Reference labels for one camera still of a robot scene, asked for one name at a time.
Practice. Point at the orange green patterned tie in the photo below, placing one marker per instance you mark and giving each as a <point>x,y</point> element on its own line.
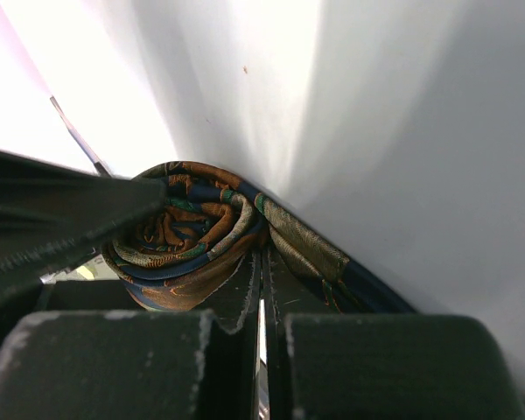
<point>210,221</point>

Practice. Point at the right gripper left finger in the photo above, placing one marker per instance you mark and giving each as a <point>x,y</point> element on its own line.
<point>85,350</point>

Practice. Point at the aluminium frame rail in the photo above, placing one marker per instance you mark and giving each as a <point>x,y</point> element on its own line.
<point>97,163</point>

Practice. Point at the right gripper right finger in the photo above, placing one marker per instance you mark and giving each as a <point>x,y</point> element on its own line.
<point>326,365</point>

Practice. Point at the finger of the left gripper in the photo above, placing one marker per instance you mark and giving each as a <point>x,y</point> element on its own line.
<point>50,217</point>

